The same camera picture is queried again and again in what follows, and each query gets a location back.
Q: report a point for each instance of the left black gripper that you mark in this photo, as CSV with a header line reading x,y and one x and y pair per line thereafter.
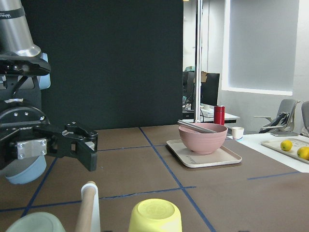
x,y
21,121

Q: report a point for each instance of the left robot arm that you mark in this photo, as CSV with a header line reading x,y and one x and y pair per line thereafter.
x,y
22,68

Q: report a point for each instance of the light blue cup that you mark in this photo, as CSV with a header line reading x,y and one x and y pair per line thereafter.
x,y
25,170

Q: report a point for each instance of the grey cup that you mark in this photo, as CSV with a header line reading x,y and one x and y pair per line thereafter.
x,y
37,222

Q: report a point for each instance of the yellow cup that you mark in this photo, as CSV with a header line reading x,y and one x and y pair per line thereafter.
x,y
155,215

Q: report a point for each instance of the small paper cup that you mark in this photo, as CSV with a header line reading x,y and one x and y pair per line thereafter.
x,y
237,132

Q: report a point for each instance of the pink bowl with ice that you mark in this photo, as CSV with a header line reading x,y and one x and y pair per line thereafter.
x,y
203,143

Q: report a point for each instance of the black monitor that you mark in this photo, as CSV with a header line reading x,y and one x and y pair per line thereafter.
x,y
209,89

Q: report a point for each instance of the red bottle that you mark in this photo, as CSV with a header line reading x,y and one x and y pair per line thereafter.
x,y
219,115

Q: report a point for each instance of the beige plastic tray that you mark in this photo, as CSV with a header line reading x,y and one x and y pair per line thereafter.
x,y
222,156

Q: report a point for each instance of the grey office chair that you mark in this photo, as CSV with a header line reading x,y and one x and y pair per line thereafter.
x,y
283,123

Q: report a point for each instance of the lemon on side tray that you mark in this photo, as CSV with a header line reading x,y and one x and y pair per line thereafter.
x,y
286,145

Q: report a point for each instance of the white wire cup rack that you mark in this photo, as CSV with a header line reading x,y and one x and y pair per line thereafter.
x,y
89,216

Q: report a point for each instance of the aluminium frame post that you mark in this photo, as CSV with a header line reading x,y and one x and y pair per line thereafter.
x,y
198,58

